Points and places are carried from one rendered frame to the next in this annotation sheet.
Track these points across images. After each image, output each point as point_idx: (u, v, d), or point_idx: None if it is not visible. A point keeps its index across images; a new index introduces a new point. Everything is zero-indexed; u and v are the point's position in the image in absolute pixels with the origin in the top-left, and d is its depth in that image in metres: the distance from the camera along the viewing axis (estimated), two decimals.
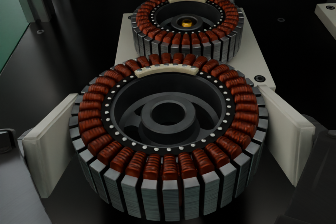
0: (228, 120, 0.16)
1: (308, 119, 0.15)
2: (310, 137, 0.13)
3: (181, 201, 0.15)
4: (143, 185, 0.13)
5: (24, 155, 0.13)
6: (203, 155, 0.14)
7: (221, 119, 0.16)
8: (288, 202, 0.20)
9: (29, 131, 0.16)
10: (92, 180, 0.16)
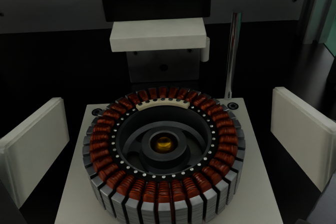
0: (212, 151, 0.20)
1: (334, 124, 0.15)
2: None
3: (173, 217, 0.19)
4: (143, 207, 0.17)
5: None
6: (191, 182, 0.18)
7: (206, 150, 0.20)
8: None
9: None
10: (101, 200, 0.19)
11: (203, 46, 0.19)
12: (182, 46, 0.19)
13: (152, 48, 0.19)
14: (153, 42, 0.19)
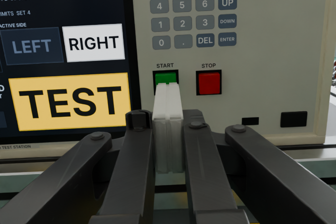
0: None
1: (195, 113, 0.17)
2: (179, 128, 0.14)
3: None
4: None
5: (153, 134, 0.14)
6: None
7: None
8: None
9: None
10: None
11: None
12: None
13: None
14: None
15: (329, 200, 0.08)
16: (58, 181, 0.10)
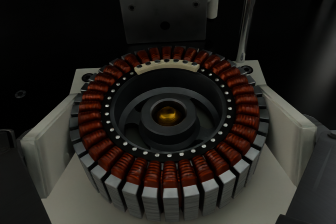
0: (228, 123, 0.16)
1: (309, 119, 0.15)
2: (312, 137, 0.13)
3: (181, 203, 0.16)
4: (144, 193, 0.14)
5: (23, 156, 0.13)
6: (203, 163, 0.14)
7: (221, 122, 0.16)
8: None
9: (29, 131, 0.16)
10: (93, 182, 0.16)
11: None
12: None
13: None
14: None
15: None
16: None
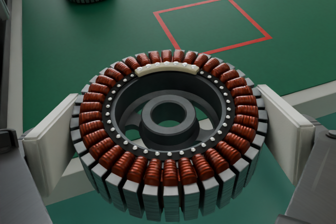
0: (227, 123, 0.16)
1: (308, 119, 0.15)
2: (310, 137, 0.13)
3: (181, 202, 0.16)
4: (144, 191, 0.14)
5: (24, 155, 0.13)
6: (203, 161, 0.14)
7: (220, 122, 0.17)
8: None
9: (29, 131, 0.16)
10: (93, 182, 0.16)
11: None
12: None
13: None
14: None
15: None
16: None
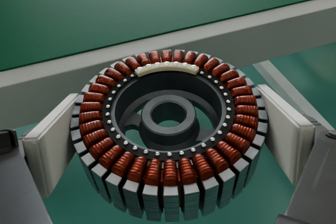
0: (227, 123, 0.16)
1: (308, 119, 0.15)
2: (310, 137, 0.13)
3: (181, 202, 0.16)
4: (144, 191, 0.14)
5: (24, 155, 0.13)
6: (203, 161, 0.14)
7: (220, 122, 0.17)
8: None
9: (29, 131, 0.16)
10: (93, 182, 0.16)
11: None
12: None
13: None
14: None
15: None
16: None
